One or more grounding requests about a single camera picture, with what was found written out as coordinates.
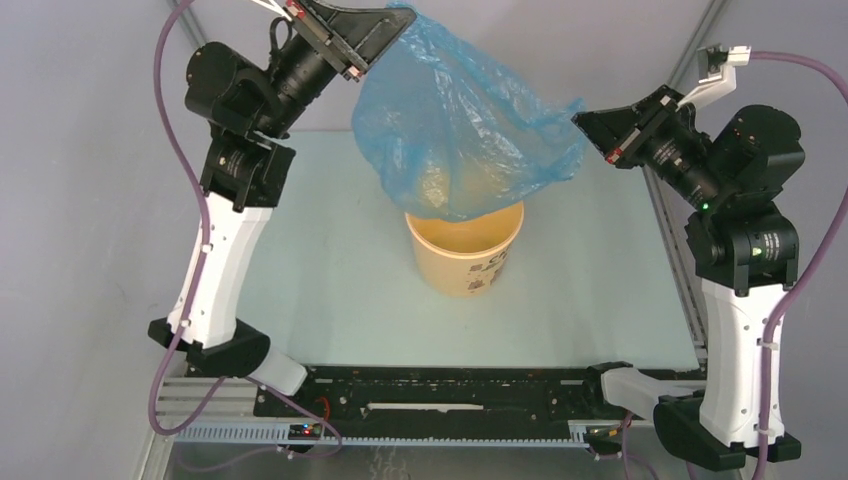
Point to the left aluminium frame post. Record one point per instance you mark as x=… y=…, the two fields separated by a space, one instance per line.
x=192 y=27

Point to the grey slotted cable duct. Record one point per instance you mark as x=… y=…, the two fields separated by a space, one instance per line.
x=572 y=435

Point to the right aluminium frame post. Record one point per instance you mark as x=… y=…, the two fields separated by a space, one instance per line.
x=709 y=18

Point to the yellow cartoon trash bin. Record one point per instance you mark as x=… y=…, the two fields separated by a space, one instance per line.
x=464 y=259

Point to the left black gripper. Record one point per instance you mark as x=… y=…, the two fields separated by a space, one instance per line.
x=379 y=31

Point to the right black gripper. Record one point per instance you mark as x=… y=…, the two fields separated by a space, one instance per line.
x=624 y=144

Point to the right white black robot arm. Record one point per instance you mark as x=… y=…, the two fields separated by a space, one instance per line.
x=746 y=255

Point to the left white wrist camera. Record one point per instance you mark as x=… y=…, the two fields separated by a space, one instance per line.
x=275 y=5

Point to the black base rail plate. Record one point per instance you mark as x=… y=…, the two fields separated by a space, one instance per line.
x=418 y=400

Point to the small circuit board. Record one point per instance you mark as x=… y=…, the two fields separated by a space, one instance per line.
x=305 y=432
x=610 y=433

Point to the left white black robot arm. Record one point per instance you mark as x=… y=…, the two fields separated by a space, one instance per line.
x=250 y=110

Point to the right small circuit board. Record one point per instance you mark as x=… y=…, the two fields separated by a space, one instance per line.
x=610 y=433

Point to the aluminium frame post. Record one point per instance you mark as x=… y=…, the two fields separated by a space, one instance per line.
x=709 y=18
x=192 y=27

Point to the blue plastic trash bag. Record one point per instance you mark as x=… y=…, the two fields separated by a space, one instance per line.
x=454 y=134

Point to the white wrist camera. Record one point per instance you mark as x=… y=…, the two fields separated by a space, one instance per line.
x=275 y=5
x=717 y=73

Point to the left small circuit board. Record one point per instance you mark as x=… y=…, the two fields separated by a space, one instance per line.
x=305 y=432

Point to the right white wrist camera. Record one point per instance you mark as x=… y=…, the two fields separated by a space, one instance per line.
x=717 y=73

